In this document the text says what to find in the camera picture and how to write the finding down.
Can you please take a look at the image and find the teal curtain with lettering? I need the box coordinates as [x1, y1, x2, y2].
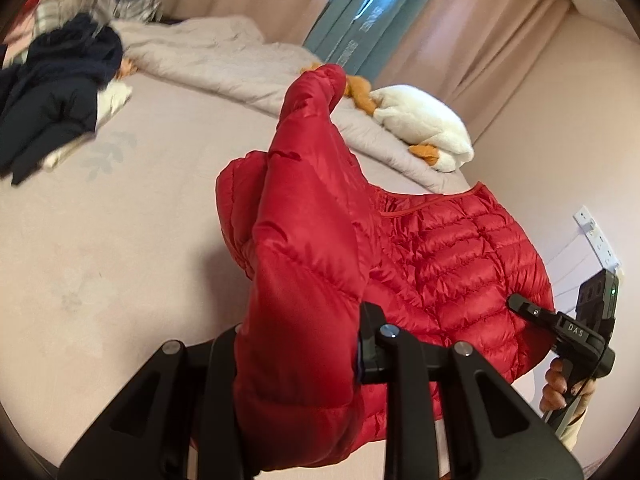
[304, 0, 428, 81]

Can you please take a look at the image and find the pink beige curtain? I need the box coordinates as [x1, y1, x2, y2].
[163, 0, 570, 138]

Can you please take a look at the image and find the right hand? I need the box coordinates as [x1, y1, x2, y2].
[539, 358, 597, 418]

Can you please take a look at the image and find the grey beige duvet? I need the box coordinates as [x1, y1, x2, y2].
[112, 16, 470, 194]

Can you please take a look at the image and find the dark navy clothes pile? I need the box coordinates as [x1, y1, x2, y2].
[1, 13, 124, 186]

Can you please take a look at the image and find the white garment under navy pile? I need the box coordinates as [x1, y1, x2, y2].
[39, 80, 132, 172]

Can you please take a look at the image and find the white goose plush toy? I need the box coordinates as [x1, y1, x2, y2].
[344, 75, 475, 174]

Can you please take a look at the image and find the red quilted down jacket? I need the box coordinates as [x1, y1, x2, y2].
[216, 65, 553, 470]

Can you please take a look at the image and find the white wall power strip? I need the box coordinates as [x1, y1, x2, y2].
[574, 206, 622, 274]

